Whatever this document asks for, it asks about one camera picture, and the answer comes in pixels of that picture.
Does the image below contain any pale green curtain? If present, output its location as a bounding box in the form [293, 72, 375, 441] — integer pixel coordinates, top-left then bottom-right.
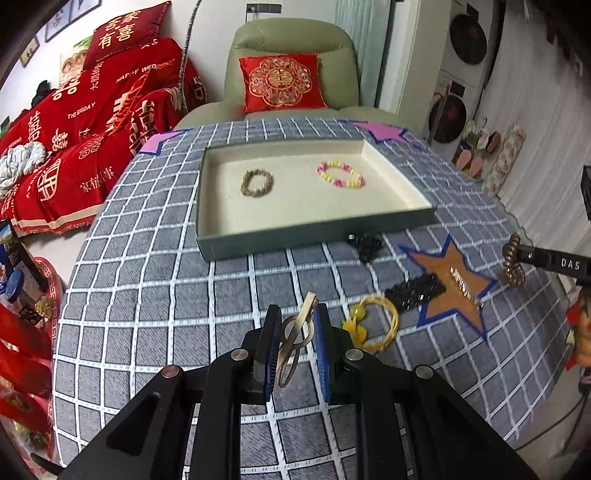
[336, 0, 393, 109]

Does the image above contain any grey checked tablecloth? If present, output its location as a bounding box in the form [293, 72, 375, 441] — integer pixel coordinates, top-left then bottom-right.
[48, 115, 573, 480]

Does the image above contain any pink yellow beaded bracelet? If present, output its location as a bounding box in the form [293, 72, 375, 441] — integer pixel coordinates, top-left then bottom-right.
[316, 159, 365, 190]

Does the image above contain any brown spiral hair tie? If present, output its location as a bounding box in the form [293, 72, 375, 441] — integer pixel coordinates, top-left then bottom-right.
[502, 233, 526, 286]

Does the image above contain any white washing machine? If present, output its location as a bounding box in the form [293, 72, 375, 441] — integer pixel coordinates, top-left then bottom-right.
[422, 69, 485, 144]

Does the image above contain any large purple star sticker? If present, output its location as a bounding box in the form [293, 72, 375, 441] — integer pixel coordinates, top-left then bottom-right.
[342, 119, 416, 145]

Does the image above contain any sofa with red cover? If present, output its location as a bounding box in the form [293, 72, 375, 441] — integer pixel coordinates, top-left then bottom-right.
[0, 37, 208, 236]

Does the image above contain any orange star sticker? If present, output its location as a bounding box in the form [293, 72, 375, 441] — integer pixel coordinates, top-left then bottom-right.
[399, 235, 497, 340]

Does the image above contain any pile of red gift packages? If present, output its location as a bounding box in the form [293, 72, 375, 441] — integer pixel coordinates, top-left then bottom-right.
[0, 258, 65, 444]

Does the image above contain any red pillow with gold print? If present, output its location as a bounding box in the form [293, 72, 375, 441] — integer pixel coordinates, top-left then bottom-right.
[82, 0, 172, 70]

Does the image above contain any jar with blue lid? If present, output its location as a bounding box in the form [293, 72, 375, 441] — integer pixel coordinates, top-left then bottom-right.
[4, 270, 26, 301]

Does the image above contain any light brown beaded bracelet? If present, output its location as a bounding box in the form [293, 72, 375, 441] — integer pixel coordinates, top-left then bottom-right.
[240, 169, 275, 199]

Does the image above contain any grey white knitted blanket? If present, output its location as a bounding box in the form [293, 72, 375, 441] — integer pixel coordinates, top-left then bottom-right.
[0, 141, 51, 199]

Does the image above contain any cartoon print cushion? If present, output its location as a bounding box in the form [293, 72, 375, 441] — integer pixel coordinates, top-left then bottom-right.
[60, 37, 93, 84]

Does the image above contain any row of slippers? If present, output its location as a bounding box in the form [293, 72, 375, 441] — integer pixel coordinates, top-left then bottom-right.
[455, 117, 502, 178]

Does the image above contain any black braided hair band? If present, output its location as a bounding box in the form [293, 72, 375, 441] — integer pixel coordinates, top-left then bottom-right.
[384, 273, 446, 311]

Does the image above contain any gold metal hair clip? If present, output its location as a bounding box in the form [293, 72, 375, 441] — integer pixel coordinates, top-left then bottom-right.
[276, 292, 321, 387]

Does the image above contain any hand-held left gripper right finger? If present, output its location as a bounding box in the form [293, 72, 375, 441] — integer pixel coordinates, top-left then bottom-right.
[315, 302, 541, 480]

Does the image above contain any white dryer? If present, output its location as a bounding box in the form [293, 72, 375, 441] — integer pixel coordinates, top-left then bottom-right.
[438, 0, 502, 86]

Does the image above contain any black hair claw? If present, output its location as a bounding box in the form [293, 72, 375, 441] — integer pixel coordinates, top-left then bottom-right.
[347, 233, 384, 264]

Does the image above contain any blue snack box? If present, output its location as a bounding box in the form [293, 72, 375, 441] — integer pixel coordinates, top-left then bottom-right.
[0, 219, 35, 296]

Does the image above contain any yellow cord bracelet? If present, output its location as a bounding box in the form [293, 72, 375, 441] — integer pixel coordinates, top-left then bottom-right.
[342, 295, 400, 352]

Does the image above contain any red toy figure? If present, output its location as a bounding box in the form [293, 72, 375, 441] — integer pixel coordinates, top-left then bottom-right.
[566, 286, 591, 370]

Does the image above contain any red embroidered cushion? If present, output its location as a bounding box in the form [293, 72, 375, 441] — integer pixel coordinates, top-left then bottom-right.
[239, 53, 328, 114]

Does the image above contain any green armchair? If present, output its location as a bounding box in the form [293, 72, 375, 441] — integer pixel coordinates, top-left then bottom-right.
[173, 17, 426, 134]

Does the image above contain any small purple star sticker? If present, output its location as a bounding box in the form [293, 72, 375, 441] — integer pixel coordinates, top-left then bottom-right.
[139, 129, 188, 157]

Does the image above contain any small framed wall picture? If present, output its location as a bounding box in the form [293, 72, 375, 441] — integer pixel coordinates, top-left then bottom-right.
[19, 34, 40, 65]

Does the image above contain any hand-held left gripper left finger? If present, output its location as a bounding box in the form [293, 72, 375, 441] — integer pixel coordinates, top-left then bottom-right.
[58, 305, 283, 480]

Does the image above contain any green tray with cream lining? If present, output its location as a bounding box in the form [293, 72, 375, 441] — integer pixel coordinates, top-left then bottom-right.
[195, 137, 438, 262]

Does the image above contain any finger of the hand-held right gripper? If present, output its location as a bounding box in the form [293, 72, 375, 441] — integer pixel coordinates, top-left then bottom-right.
[503, 244, 591, 283]

